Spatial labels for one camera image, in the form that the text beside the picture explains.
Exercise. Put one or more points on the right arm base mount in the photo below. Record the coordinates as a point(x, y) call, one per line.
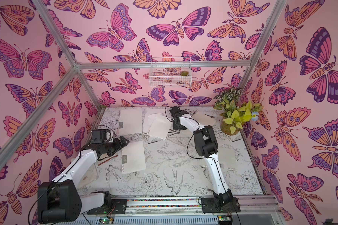
point(209, 205)

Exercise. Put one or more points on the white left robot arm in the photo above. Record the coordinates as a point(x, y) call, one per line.
point(59, 200)

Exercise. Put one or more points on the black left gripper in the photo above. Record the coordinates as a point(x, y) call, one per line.
point(119, 146)

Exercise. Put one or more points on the white spiral notebook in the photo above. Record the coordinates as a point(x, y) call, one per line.
point(130, 121)

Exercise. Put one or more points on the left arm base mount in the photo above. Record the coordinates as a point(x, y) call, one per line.
point(113, 207)

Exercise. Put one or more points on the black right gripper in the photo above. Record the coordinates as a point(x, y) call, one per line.
point(174, 113)

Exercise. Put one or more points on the aluminium front rail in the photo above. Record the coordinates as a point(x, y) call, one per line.
point(185, 210)

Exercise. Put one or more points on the white wire wall basket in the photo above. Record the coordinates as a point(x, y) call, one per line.
point(165, 71)

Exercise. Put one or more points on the torn white lined page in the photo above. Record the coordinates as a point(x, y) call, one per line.
point(152, 111)

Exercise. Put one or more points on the small succulent in basket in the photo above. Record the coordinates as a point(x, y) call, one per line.
point(184, 73)

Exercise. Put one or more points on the CAMP B5 spiral notebook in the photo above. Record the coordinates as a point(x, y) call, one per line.
point(204, 119)

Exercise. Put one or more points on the green leafy plant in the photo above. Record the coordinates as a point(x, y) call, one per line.
point(234, 113)

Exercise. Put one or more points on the amber glass plant vase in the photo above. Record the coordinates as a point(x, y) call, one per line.
point(228, 129)

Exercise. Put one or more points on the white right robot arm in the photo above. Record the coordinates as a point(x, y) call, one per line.
point(206, 146)

